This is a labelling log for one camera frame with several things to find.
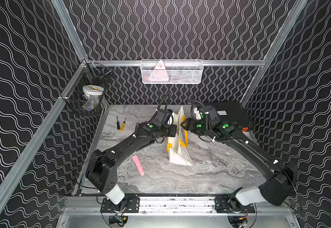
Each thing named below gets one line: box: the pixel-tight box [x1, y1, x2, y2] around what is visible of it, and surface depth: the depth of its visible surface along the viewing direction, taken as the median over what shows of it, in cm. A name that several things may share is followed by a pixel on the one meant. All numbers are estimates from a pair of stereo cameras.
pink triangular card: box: [148, 59, 169, 82], surface depth 91 cm
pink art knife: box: [131, 154, 145, 176], surface depth 90 cm
